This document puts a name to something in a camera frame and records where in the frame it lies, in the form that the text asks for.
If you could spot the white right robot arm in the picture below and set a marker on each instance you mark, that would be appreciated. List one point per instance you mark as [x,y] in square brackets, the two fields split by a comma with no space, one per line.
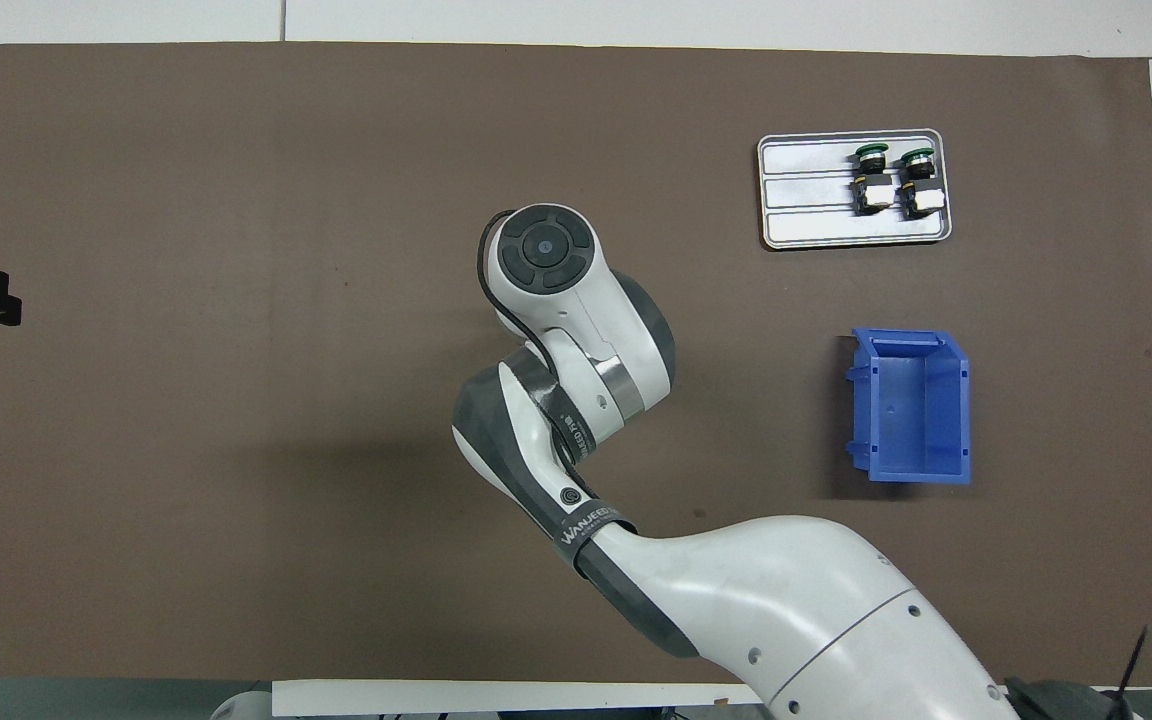
[786,600]

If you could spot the blue plastic bin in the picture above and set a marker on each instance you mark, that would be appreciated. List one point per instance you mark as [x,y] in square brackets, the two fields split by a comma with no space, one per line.
[911,420]

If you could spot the grey metal tray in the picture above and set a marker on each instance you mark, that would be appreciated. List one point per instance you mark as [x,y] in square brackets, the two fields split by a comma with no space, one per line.
[806,200]

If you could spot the green push button switch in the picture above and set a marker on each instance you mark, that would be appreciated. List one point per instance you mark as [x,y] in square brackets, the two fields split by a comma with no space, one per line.
[919,185]
[873,182]

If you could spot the brown paper mat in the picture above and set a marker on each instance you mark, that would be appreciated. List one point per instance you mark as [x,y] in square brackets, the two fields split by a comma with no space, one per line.
[236,400]

